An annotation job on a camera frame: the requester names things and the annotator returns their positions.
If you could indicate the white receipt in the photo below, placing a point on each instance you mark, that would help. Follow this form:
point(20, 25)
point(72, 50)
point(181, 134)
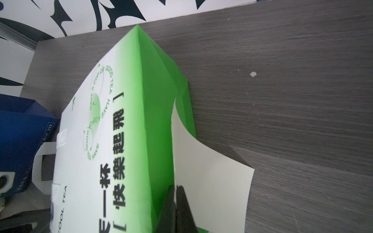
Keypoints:
point(217, 187)

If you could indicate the green white tea bag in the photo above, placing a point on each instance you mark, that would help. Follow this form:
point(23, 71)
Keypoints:
point(114, 153)

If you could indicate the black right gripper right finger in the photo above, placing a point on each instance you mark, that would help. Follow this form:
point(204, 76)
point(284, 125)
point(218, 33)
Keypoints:
point(184, 219)

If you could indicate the blue paper bag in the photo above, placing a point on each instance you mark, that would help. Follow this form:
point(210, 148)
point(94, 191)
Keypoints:
point(25, 126)

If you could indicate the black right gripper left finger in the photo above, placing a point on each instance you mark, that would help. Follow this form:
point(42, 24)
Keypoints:
point(167, 218)

